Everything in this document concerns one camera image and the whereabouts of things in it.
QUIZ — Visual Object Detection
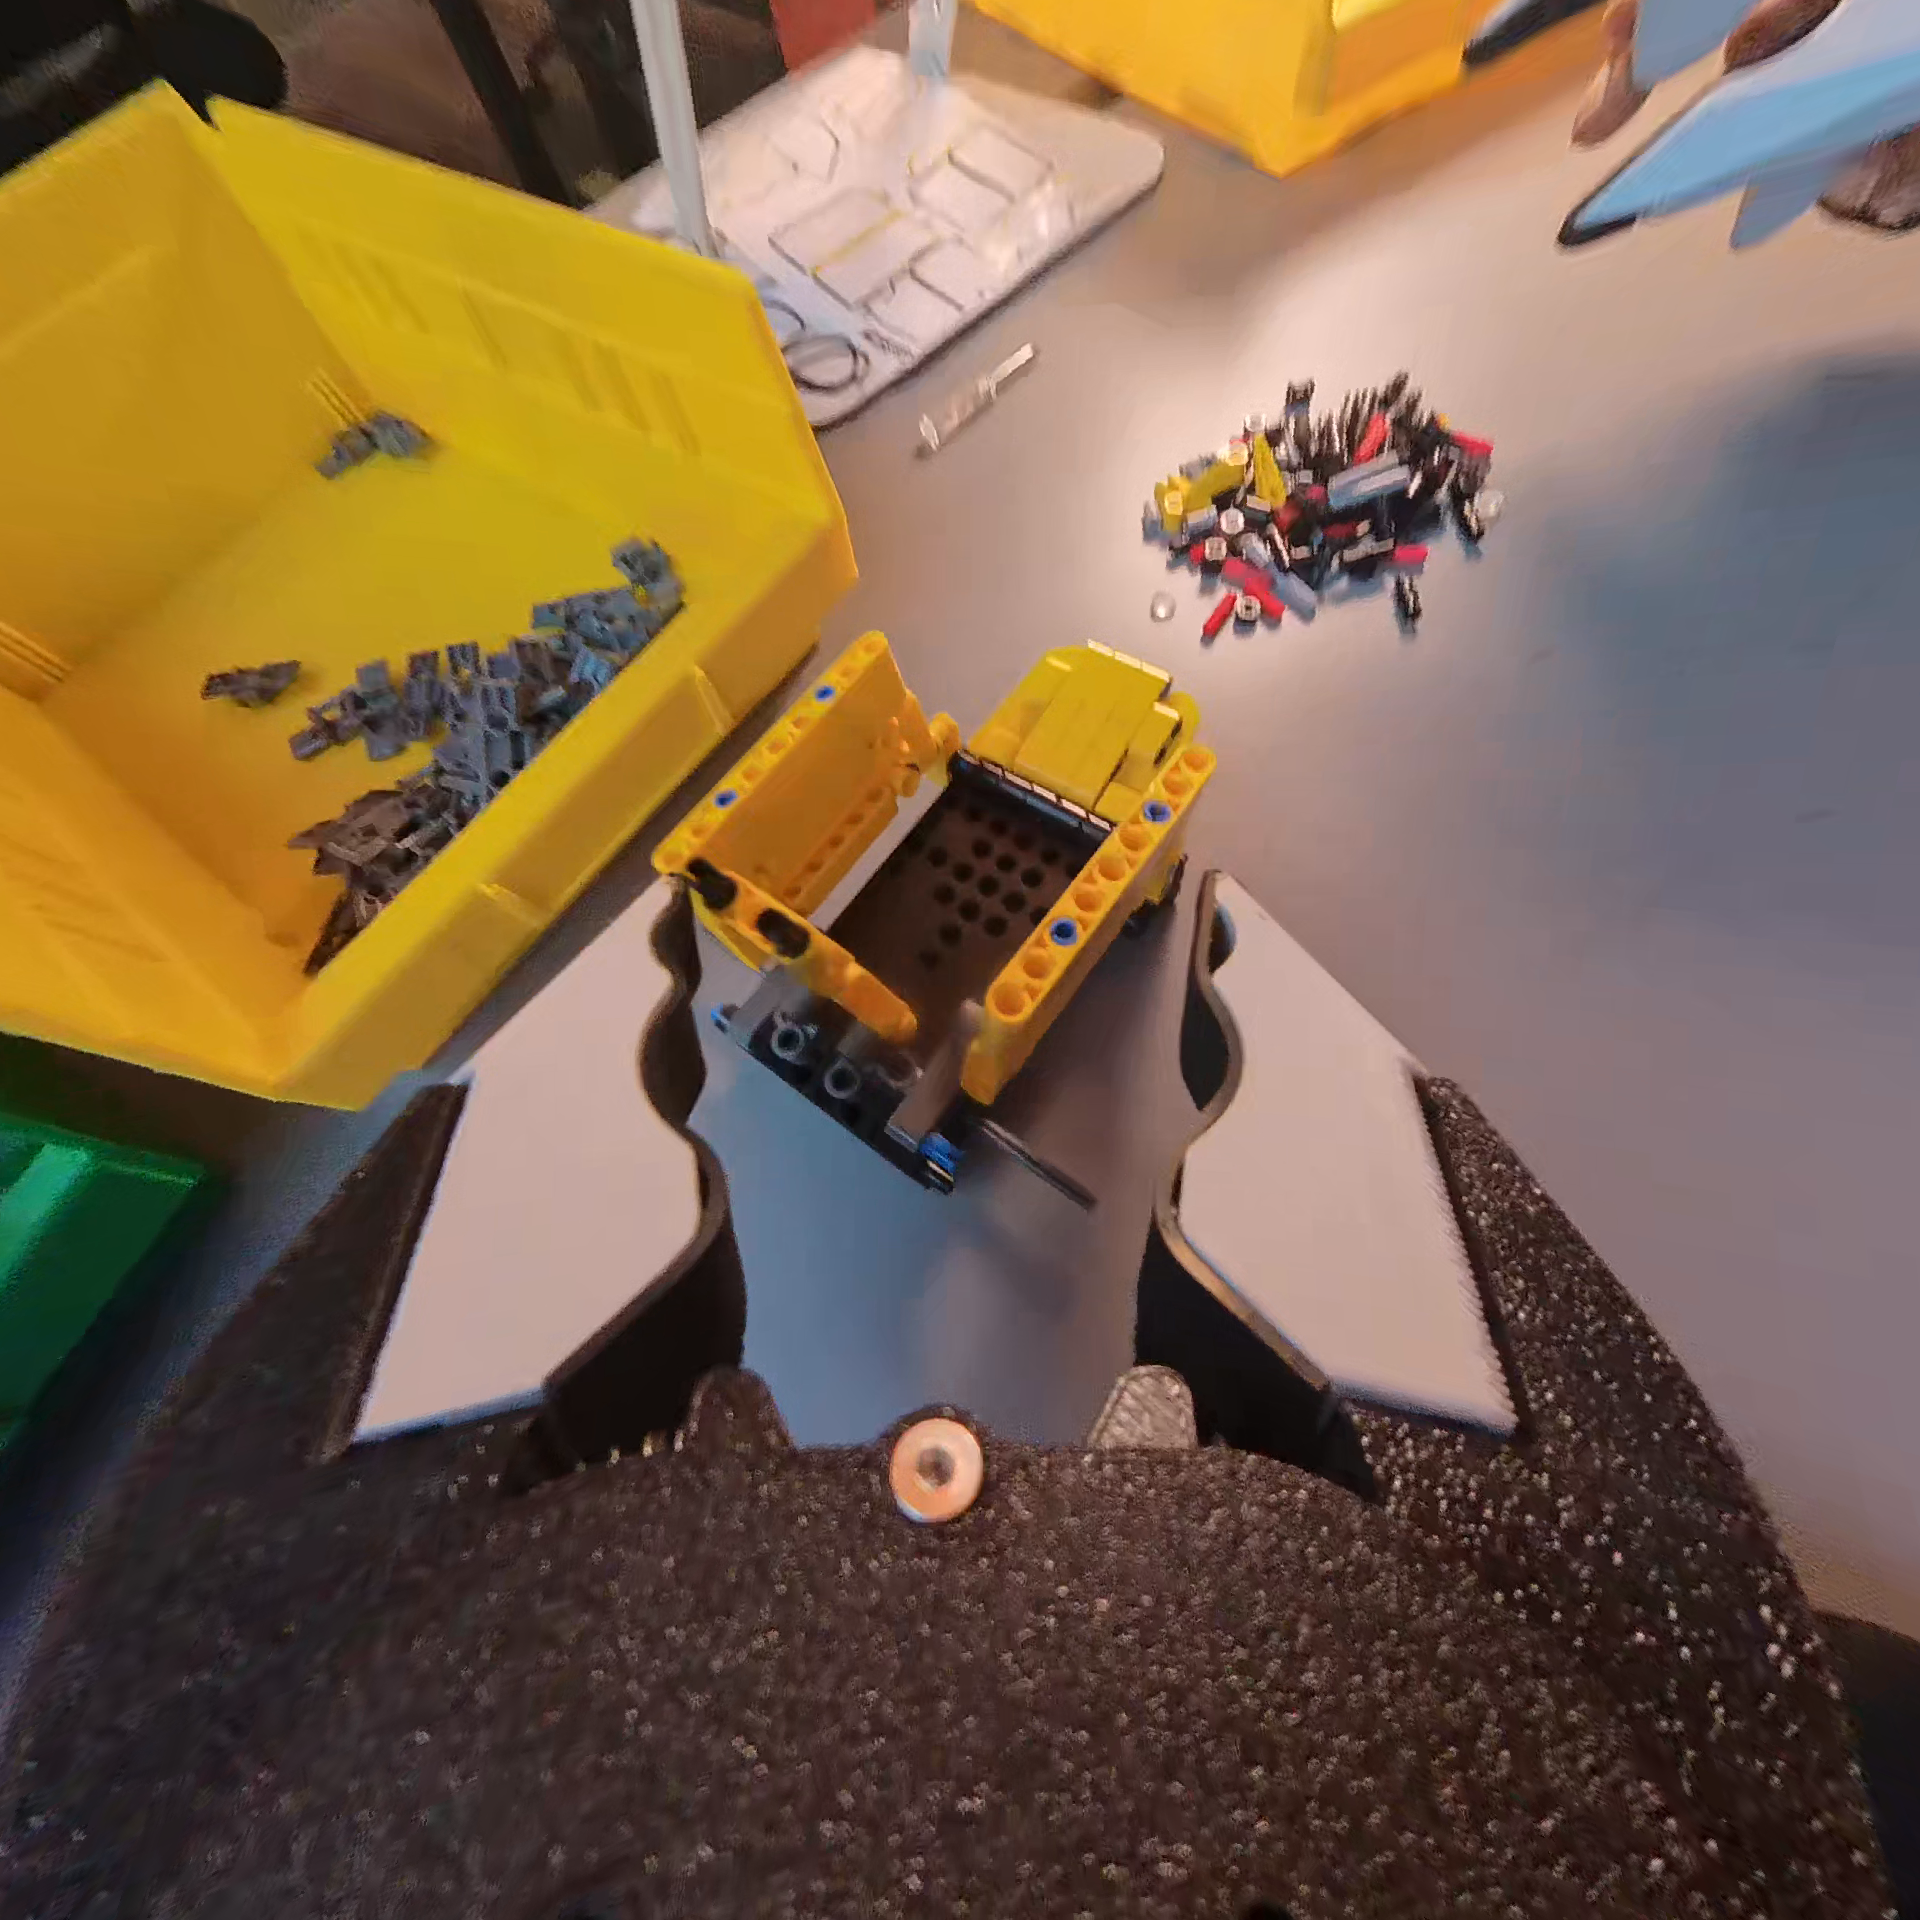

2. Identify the pile of dark pieces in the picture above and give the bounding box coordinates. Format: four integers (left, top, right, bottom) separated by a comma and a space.
201, 412, 691, 978

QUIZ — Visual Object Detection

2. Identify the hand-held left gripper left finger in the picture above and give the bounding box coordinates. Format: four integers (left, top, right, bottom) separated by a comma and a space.
353, 882, 750, 1487

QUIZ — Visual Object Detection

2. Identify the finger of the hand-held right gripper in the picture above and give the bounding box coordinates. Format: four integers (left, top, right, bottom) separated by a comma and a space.
1727, 129, 1920, 254
1556, 60, 1920, 247

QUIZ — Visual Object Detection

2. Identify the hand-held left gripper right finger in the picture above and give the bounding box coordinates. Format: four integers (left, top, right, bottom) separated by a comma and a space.
1132, 870, 1520, 1501

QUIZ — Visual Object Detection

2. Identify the clear handle screwdriver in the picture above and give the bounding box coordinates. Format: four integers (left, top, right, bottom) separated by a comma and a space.
912, 341, 1040, 458

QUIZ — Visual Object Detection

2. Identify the black usb cable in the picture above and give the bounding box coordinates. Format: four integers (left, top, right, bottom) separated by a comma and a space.
778, 319, 881, 401

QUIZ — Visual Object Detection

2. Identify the yellow black robot model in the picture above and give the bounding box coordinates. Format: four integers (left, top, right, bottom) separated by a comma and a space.
651, 631, 1220, 1205

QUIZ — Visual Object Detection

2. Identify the yellow storage bin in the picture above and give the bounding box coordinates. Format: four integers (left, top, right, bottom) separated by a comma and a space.
972, 0, 1505, 180
0, 81, 862, 1114

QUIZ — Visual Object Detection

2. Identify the person's right hand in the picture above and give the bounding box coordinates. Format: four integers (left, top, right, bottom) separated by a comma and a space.
1572, 0, 1656, 148

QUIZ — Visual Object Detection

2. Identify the green storage bin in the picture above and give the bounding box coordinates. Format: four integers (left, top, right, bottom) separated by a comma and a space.
0, 1107, 212, 1445

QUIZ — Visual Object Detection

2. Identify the white book stand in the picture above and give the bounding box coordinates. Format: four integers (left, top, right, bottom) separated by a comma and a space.
598, 0, 1171, 431

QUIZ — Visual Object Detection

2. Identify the grey desk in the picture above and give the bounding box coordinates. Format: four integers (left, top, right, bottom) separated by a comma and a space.
0, 60, 1920, 1653

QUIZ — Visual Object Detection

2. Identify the pile of small building pieces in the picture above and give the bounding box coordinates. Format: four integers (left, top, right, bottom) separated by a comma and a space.
1140, 370, 1507, 644

